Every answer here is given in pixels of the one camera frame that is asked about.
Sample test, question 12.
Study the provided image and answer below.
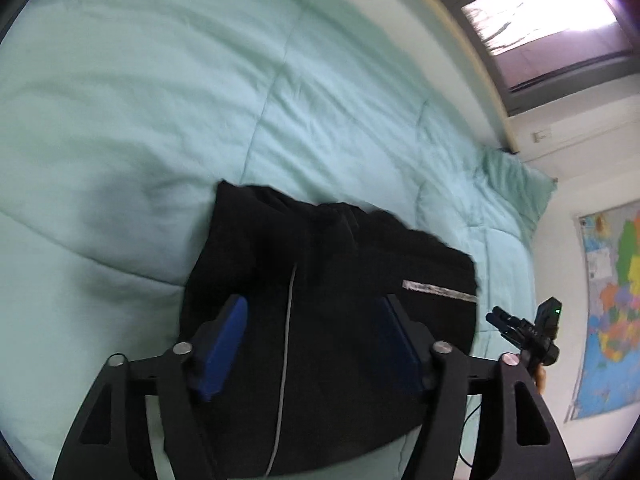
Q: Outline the black hooded jacket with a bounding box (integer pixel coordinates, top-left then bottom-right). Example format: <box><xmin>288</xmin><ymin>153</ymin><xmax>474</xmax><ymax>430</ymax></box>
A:
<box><xmin>179</xmin><ymin>182</ymin><xmax>477</xmax><ymax>478</ymax></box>

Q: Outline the person's right hand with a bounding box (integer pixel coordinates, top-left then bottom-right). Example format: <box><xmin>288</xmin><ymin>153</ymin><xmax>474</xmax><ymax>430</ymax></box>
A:
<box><xmin>534</xmin><ymin>365</ymin><xmax>547</xmax><ymax>394</ymax></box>

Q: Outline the mint green quilted duvet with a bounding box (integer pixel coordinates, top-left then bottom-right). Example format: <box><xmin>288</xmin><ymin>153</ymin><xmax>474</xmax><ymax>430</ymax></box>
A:
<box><xmin>1</xmin><ymin>0</ymin><xmax>554</xmax><ymax>479</ymax></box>

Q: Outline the dark framed window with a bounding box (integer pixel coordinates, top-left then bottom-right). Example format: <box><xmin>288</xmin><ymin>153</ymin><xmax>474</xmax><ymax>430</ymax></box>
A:
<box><xmin>439</xmin><ymin>0</ymin><xmax>639</xmax><ymax>116</ymax></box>

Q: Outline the wooden window sill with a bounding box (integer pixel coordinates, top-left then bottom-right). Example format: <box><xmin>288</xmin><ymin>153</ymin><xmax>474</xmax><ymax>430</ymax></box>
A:
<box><xmin>424</xmin><ymin>0</ymin><xmax>518</xmax><ymax>154</ymax></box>

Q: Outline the colourful wall map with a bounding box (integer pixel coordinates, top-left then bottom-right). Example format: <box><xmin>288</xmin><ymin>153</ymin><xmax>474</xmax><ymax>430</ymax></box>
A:
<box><xmin>566</xmin><ymin>200</ymin><xmax>639</xmax><ymax>420</ymax></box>

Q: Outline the white wall switch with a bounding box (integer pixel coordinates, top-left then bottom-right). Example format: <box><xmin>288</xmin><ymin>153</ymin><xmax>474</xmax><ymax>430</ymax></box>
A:
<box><xmin>530</xmin><ymin>128</ymin><xmax>551</xmax><ymax>144</ymax></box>

